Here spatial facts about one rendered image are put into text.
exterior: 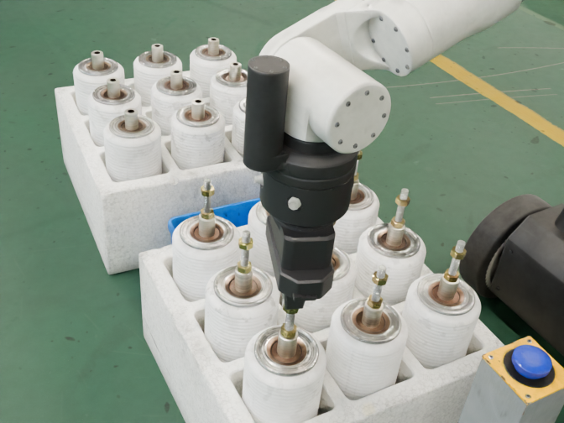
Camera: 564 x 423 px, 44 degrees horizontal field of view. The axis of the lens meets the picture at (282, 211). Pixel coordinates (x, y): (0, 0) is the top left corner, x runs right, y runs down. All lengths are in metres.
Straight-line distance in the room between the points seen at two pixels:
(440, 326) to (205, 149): 0.54
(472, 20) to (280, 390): 0.44
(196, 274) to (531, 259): 0.53
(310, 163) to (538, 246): 0.64
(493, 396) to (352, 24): 0.42
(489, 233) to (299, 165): 0.66
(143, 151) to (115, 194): 0.08
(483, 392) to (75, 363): 0.63
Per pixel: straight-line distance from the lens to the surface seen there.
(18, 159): 1.63
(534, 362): 0.79
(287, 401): 0.82
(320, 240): 0.66
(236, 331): 0.89
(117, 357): 1.16
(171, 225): 1.21
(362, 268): 1.00
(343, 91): 0.56
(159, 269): 1.03
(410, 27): 0.63
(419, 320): 0.93
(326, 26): 0.65
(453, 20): 0.65
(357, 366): 0.87
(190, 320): 0.96
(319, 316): 0.95
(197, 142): 1.22
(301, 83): 0.59
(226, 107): 1.37
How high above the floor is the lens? 0.87
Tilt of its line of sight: 37 degrees down
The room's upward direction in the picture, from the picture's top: 6 degrees clockwise
